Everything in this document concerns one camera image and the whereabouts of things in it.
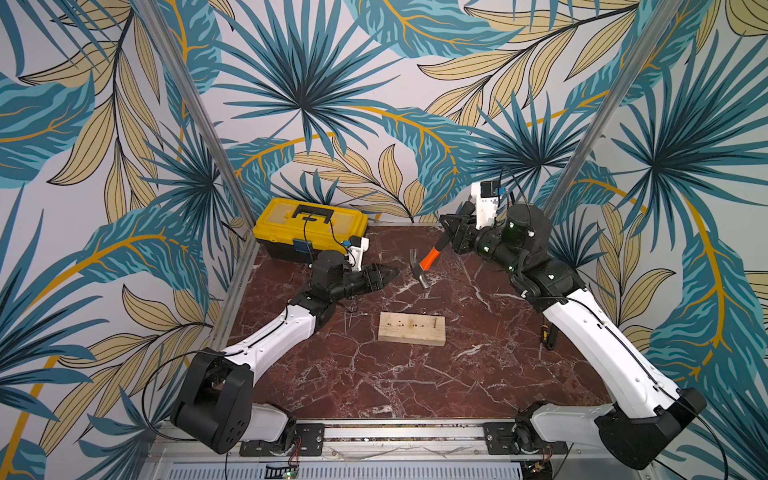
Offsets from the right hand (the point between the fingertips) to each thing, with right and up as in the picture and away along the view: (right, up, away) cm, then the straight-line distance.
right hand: (444, 216), depth 65 cm
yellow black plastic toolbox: (-41, 0, +32) cm, 52 cm away
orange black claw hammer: (-5, -11, +8) cm, 15 cm away
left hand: (-10, -14, +11) cm, 21 cm away
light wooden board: (-2, -30, +24) cm, 39 cm away
